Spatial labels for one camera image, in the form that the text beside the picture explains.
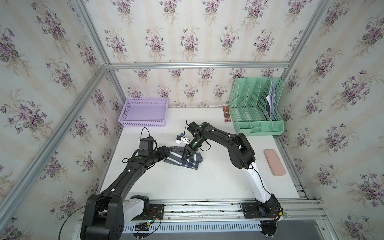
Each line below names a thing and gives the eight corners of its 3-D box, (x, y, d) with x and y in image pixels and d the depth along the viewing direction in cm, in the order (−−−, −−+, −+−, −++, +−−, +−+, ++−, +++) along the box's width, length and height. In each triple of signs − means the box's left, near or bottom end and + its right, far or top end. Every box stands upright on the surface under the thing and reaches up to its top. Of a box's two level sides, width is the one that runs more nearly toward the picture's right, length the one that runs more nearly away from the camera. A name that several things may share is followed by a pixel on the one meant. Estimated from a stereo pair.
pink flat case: (274, 176, 87) (276, 175, 85) (262, 151, 98) (264, 149, 96) (284, 175, 88) (286, 173, 86) (272, 150, 98) (273, 148, 96)
